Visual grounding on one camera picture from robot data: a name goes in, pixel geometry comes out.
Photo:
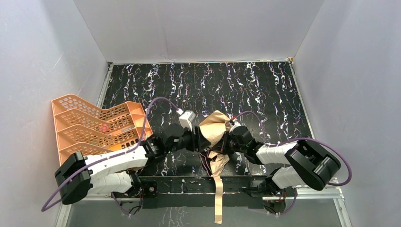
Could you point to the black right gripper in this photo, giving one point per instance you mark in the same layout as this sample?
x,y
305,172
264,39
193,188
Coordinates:
x,y
224,143

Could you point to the orange plastic file organizer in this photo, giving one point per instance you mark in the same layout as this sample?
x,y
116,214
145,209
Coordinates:
x,y
83,127

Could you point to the beige and black folding umbrella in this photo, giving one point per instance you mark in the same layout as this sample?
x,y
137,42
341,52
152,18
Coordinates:
x,y
213,129

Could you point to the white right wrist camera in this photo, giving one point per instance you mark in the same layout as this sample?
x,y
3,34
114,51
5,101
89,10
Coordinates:
x,y
234,122

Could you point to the aluminium frame rail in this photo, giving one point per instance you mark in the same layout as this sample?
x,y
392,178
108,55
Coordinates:
x,y
296,193

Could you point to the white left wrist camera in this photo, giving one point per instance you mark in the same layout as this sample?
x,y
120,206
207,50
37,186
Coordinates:
x,y
186,119

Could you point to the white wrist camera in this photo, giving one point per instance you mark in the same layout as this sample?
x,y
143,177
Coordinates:
x,y
186,119
234,122

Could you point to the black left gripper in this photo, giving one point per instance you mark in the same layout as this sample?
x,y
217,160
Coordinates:
x,y
197,139

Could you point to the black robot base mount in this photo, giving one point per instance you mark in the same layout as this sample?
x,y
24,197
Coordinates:
x,y
199,191

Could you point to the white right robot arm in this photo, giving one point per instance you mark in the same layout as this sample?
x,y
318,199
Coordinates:
x,y
306,162

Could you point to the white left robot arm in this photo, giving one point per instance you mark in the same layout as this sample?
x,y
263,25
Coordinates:
x,y
81,175

